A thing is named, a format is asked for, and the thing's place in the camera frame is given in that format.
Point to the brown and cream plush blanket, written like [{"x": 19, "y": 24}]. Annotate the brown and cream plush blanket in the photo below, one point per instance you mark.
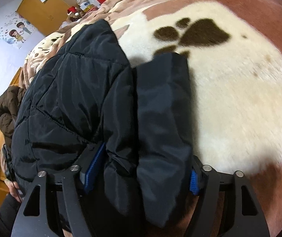
[{"x": 234, "y": 50}]

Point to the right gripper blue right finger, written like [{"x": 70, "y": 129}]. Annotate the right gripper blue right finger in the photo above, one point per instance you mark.
[{"x": 197, "y": 178}]

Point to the brown puffer coat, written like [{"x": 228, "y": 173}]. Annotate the brown puffer coat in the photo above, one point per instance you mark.
[{"x": 10, "y": 102}]

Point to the black padded jacket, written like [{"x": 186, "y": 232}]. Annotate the black padded jacket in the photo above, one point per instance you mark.
[{"x": 89, "y": 94}]

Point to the cartoon wall sticker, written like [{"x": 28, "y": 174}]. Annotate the cartoon wall sticker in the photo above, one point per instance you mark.
[{"x": 15, "y": 30}]

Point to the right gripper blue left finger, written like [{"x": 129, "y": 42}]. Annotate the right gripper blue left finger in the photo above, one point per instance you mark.
[{"x": 90, "y": 162}]

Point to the person's left hand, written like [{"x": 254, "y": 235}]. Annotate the person's left hand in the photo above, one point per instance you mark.
[{"x": 13, "y": 189}]

